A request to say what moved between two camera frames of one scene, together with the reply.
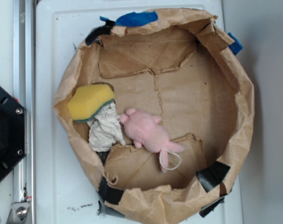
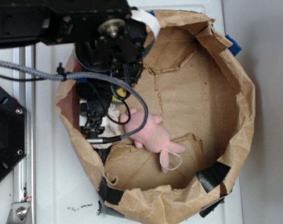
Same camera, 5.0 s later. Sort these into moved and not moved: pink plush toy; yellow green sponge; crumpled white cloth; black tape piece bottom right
Moved: yellow green sponge
Not moved: black tape piece bottom right; pink plush toy; crumpled white cloth
